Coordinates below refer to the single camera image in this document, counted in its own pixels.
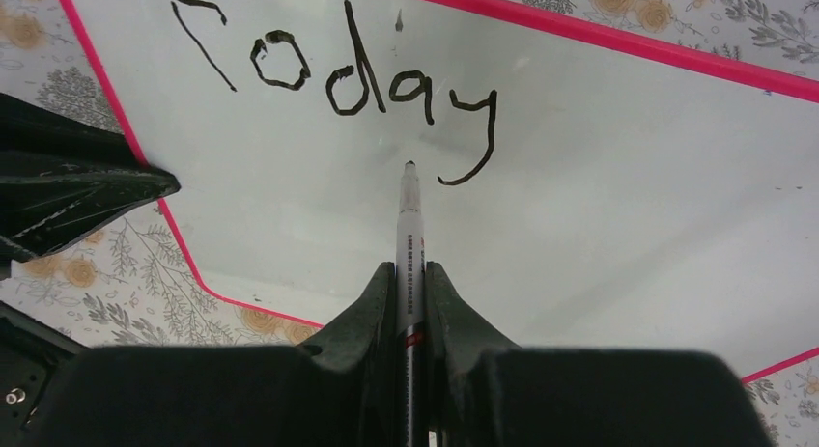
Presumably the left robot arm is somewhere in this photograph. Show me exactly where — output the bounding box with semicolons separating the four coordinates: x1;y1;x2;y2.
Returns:
1;95;181;446

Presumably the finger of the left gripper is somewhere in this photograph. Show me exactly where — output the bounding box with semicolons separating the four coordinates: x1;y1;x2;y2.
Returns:
1;151;181;263
1;94;151;173

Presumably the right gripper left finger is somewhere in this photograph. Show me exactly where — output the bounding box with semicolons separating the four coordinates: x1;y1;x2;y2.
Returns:
25;263;395;446

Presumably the black cap marker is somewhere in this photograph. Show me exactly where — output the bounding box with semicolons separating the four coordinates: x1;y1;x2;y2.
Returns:
395;161;429;446

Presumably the pink framed whiteboard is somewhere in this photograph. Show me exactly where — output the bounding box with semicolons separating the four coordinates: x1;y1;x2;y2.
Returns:
60;0;818;374

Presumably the floral patterned mat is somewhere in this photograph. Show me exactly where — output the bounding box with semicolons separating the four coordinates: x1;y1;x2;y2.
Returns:
1;0;818;446

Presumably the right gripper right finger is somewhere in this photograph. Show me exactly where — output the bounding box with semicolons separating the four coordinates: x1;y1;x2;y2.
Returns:
425;262;771;446

